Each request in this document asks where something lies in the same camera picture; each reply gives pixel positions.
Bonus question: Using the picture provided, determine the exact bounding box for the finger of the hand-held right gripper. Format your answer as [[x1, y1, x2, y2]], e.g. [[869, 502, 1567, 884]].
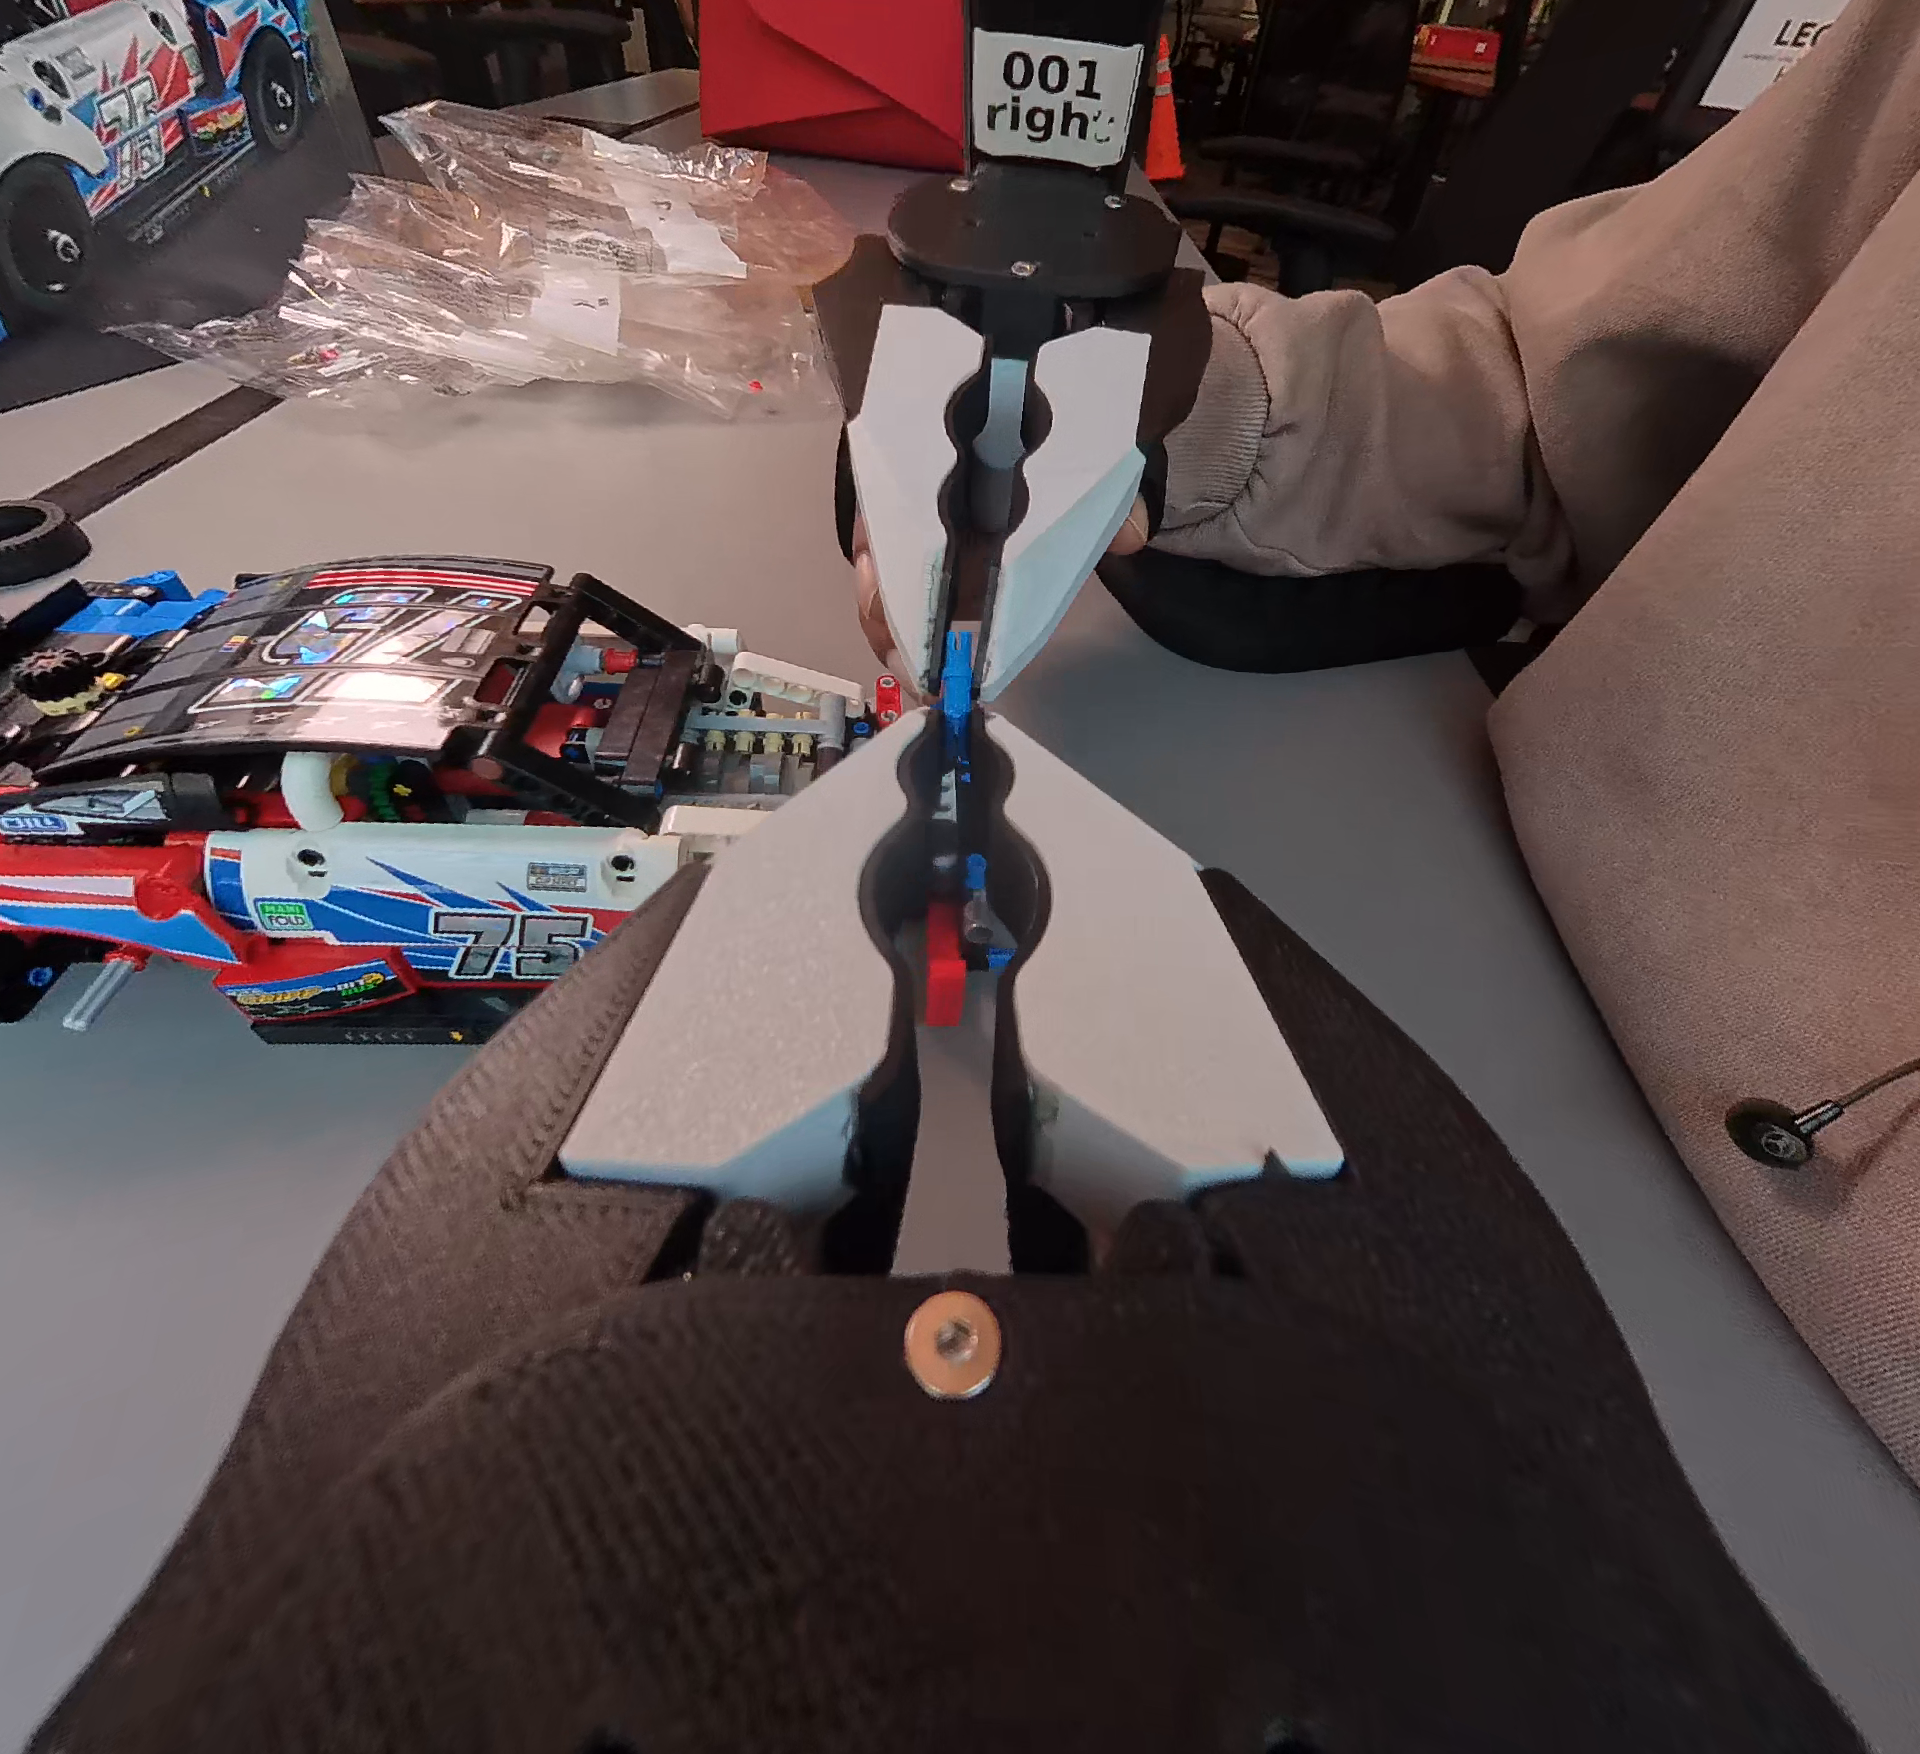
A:
[[844, 302, 984, 698], [979, 328, 1153, 705]]

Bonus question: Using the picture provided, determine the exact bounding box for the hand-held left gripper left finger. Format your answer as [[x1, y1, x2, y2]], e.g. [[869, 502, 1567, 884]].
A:
[[559, 712, 948, 1278]]

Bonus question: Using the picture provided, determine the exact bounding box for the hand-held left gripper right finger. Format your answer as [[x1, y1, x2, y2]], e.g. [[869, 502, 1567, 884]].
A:
[[969, 712, 1348, 1278]]

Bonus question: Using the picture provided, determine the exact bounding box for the long blue brick pin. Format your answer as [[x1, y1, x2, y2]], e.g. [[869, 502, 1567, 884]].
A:
[[933, 629, 984, 788]]

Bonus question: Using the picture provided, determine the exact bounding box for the toy brick race car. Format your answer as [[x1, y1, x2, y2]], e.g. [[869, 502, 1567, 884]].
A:
[[0, 556, 1036, 1048]]

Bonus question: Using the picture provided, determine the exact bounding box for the grey desk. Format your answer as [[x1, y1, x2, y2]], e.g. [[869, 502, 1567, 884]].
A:
[[0, 75, 1920, 1754]]

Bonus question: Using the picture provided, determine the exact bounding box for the person's right hand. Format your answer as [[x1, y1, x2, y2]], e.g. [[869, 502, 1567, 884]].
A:
[[849, 494, 1157, 684]]

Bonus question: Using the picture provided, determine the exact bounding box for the black chair armrest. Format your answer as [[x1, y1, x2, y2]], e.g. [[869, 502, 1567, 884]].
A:
[[1101, 550, 1525, 674]]

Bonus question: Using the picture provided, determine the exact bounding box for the black office chair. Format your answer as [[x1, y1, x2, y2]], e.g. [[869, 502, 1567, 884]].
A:
[[1201, 0, 1434, 285]]

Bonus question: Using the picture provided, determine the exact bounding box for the person's beige sweatshirt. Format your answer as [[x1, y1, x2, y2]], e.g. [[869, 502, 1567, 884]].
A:
[[1485, 328, 1920, 1485]]

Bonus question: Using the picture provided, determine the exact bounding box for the black clip microphone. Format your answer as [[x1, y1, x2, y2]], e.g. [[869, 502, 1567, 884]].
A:
[[1724, 1099, 1848, 1170]]

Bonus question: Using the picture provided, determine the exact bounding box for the black rubber toy tyre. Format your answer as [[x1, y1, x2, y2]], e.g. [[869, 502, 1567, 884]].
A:
[[0, 502, 88, 588]]

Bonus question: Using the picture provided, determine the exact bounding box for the toy car set box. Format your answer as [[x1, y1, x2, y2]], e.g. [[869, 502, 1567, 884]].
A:
[[0, 0, 384, 412]]

